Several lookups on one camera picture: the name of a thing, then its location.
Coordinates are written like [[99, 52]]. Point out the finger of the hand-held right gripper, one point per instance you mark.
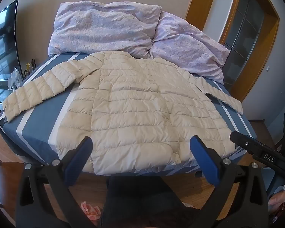
[[256, 148]]

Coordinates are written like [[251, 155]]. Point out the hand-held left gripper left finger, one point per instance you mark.
[[78, 158]]

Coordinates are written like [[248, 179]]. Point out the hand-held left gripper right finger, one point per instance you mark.
[[204, 162]]

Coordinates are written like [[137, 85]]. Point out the cream puffer jacket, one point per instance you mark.
[[137, 114]]

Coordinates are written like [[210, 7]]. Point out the person's right hand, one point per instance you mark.
[[276, 200]]

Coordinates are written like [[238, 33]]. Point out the bed with blue striped sheet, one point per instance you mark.
[[38, 125]]

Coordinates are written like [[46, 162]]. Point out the clear plastic bag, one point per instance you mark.
[[15, 78]]

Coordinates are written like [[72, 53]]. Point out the cluster of small bottles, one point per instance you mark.
[[30, 67]]

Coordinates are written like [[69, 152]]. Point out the lavender floral duvet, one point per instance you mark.
[[187, 45]]

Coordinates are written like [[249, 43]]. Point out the wooden door with glass panes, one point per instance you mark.
[[247, 28]]

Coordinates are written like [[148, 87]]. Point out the flat screen television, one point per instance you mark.
[[3, 49]]

